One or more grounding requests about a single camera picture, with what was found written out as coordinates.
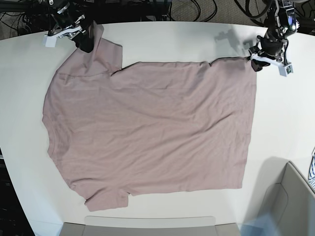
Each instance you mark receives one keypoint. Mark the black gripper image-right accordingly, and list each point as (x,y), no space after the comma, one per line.
(272,47)

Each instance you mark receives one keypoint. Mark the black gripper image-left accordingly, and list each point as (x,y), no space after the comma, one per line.
(67,16)

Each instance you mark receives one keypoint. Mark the mauve pink T-shirt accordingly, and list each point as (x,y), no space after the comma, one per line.
(151,127)

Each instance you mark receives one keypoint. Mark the blue striped cloth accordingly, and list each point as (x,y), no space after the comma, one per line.
(311,174)

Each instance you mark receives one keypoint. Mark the grey cardboard box right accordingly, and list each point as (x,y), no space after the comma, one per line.
(292,202)

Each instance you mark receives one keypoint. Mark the blue translucent sheet corner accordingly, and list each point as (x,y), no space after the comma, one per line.
(263,225)

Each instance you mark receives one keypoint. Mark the grey bin bottom edge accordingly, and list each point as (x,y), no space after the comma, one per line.
(111,226)

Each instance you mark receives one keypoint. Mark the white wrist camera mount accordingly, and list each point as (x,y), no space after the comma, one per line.
(284,66)

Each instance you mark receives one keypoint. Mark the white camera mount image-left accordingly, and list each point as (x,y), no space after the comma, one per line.
(70,33)

